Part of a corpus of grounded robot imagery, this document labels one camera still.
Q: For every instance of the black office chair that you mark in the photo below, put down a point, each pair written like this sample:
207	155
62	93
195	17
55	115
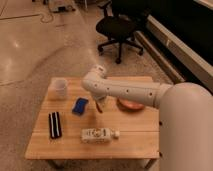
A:
122	18

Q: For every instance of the orange ceramic bowl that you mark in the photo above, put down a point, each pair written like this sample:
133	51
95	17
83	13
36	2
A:
130	105

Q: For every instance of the blue sponge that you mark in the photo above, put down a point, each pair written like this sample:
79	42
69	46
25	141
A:
80	105

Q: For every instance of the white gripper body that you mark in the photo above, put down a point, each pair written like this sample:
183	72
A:
99	98

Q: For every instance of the white plastic cup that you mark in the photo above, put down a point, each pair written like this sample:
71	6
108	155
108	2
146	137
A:
58	89

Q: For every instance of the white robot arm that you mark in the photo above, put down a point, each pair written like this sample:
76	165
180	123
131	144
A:
185	113

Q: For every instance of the wooden table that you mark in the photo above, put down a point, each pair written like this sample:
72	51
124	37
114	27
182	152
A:
139	131

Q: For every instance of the white plastic bottle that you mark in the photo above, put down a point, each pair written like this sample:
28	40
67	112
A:
99	135

